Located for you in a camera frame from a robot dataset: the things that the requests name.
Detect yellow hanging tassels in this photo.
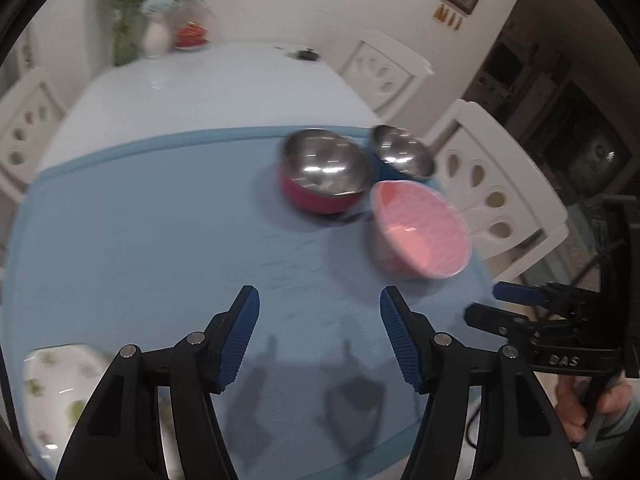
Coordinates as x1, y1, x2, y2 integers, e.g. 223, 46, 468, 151
432, 5, 463, 31

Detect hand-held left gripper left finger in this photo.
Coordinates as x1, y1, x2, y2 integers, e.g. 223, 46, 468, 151
55, 285, 261, 480

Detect person's right hand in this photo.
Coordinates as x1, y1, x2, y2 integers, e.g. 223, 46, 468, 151
554, 371, 636, 445

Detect green flower plate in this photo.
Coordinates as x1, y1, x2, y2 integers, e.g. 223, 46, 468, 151
22, 344, 171, 480

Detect white ceramic vase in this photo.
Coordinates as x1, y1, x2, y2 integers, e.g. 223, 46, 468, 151
141, 20, 171, 58

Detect pink bowl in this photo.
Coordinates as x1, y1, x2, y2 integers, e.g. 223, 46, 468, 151
369, 180, 471, 281

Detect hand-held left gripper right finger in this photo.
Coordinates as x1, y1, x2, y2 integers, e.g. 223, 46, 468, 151
380, 285, 581, 480

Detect person's right forearm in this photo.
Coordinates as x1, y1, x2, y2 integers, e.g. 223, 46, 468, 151
575, 400, 640, 480

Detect magenta steel bowl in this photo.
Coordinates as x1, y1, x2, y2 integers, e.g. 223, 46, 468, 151
276, 128, 373, 216

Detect blue steel bowl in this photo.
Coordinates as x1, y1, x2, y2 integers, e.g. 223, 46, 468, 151
369, 124, 436, 182

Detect light blue table mat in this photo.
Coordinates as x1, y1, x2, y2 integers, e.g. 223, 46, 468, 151
0, 125, 493, 480

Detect white dining chair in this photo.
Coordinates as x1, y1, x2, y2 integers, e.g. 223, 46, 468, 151
424, 99, 571, 286
0, 65, 68, 206
340, 27, 433, 117

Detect glass vase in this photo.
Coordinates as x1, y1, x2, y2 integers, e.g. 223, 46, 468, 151
112, 10, 143, 67

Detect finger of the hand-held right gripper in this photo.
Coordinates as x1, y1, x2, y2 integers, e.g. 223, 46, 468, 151
492, 281, 601, 311
464, 302, 538, 341

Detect dark wooden cabinet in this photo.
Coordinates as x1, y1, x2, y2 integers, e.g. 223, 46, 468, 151
465, 35, 640, 201

